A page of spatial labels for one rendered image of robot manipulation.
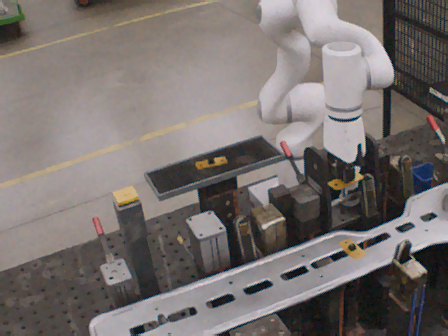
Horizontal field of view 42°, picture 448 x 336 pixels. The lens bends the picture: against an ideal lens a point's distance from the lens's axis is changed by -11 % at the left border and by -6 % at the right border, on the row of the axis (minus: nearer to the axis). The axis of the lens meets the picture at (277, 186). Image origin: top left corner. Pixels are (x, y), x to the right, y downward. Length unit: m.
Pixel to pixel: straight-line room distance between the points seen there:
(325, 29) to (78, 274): 1.24
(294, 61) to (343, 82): 0.52
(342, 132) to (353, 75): 0.14
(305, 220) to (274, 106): 0.40
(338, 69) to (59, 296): 1.26
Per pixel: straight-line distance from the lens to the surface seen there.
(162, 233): 2.28
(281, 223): 1.64
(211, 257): 1.60
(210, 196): 1.72
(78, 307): 2.08
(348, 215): 1.83
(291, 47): 1.79
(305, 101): 1.97
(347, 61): 1.30
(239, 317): 1.49
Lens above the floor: 2.05
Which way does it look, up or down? 34 degrees down
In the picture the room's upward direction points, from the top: 4 degrees counter-clockwise
